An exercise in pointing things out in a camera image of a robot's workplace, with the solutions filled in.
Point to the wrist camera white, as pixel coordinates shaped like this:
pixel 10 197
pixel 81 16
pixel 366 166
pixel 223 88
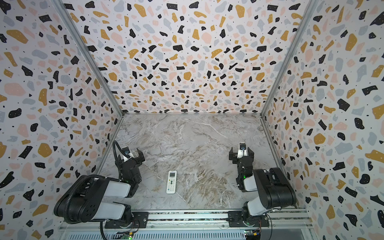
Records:
pixel 242 151
pixel 127 154

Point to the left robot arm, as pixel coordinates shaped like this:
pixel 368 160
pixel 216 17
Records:
pixel 85 200

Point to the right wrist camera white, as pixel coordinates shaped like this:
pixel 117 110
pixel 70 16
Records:
pixel 242 151

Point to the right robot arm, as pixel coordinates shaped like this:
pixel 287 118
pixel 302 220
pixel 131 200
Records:
pixel 273 188

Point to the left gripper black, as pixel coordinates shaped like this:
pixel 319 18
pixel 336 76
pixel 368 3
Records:
pixel 139 158

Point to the corner aluminium post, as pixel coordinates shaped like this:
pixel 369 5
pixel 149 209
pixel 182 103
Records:
pixel 290 54
pixel 65 16

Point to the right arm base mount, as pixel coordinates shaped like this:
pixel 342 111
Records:
pixel 247 219

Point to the right corner aluminium post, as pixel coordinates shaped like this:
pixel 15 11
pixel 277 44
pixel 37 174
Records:
pixel 290 54

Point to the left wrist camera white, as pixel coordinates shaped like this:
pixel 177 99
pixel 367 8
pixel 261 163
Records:
pixel 127 154

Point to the left corner aluminium post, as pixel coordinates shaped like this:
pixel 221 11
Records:
pixel 65 16

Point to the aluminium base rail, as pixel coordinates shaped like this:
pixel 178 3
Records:
pixel 286 219

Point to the white remote control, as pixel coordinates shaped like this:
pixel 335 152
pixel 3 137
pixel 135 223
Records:
pixel 171 182

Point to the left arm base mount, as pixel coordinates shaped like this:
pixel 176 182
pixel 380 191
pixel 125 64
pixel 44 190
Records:
pixel 131 221

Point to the perforated cable tray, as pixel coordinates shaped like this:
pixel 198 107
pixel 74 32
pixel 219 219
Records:
pixel 180 235

